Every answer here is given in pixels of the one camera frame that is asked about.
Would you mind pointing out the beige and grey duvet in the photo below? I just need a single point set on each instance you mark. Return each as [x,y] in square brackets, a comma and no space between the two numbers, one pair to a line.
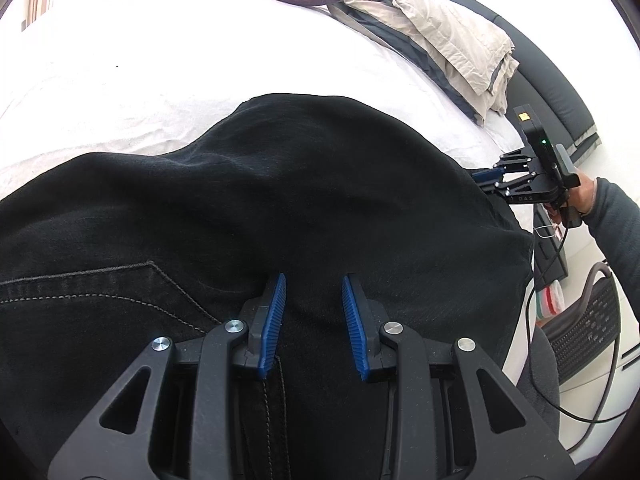
[450,35]

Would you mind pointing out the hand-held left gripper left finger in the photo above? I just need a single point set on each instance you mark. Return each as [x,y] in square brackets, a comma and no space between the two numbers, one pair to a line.
[272,320]

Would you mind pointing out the dark grey headboard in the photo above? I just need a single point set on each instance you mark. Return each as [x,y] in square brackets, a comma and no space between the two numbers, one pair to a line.
[550,85]

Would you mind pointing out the person's right forearm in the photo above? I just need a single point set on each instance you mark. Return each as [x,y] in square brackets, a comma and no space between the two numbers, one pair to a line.
[615,220]

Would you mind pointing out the person's right hand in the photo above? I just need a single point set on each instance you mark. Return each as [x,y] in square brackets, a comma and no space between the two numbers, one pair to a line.
[585,192]

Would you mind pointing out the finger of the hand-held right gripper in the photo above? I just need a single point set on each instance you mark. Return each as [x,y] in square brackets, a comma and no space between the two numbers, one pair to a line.
[512,159]
[484,176]

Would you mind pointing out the black denim pants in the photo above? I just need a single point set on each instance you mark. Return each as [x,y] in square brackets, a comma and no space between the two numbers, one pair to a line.
[250,185]

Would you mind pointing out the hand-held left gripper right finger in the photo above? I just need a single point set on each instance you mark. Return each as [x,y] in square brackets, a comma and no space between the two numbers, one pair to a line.
[352,320]

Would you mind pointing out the black mesh office chair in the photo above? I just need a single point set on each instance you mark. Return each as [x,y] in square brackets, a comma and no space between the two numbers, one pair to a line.
[585,330]

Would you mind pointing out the bed with white sheet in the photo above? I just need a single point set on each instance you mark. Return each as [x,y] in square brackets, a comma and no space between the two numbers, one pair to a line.
[150,60]

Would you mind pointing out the dark nightstand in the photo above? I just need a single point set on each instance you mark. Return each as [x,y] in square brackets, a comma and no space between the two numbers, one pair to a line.
[550,245]

